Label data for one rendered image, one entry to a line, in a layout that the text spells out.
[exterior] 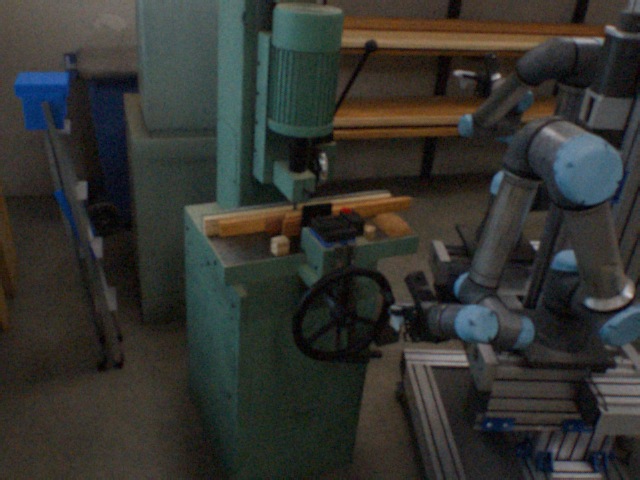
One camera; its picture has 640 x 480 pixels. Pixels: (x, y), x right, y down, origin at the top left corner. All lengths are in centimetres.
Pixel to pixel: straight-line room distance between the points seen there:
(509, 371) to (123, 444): 139
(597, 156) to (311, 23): 73
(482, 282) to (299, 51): 70
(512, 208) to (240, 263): 69
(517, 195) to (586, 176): 20
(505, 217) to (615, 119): 48
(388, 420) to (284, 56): 149
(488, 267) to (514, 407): 46
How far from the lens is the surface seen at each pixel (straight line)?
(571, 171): 120
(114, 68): 332
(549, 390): 175
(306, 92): 160
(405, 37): 381
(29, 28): 391
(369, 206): 192
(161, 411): 251
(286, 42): 159
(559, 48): 191
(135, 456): 237
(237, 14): 181
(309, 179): 173
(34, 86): 223
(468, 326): 130
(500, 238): 140
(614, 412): 170
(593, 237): 134
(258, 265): 164
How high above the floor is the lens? 174
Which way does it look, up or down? 28 degrees down
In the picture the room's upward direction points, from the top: 5 degrees clockwise
